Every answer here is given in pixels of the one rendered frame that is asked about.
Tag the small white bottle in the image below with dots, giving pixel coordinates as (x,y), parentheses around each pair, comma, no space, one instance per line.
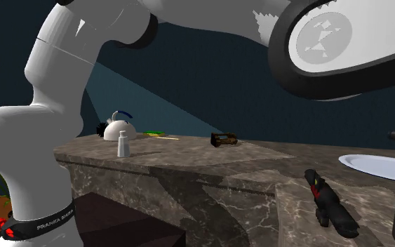
(123,147)

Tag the dark brown openwork holder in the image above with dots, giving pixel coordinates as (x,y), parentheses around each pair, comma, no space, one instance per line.
(222,139)

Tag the black bird figure red marks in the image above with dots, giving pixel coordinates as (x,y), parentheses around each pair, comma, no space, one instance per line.
(330,205)

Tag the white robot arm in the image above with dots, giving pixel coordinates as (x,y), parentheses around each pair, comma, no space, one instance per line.
(29,143)

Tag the black bristle brush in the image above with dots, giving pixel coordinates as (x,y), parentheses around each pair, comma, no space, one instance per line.
(100,130)

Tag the white round basin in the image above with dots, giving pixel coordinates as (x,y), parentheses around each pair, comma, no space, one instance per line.
(375,166)

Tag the yellow pencil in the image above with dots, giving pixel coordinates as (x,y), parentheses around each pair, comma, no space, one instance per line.
(168,138)

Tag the green and yellow sponge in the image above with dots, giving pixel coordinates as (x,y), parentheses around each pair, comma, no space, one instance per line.
(154,133)

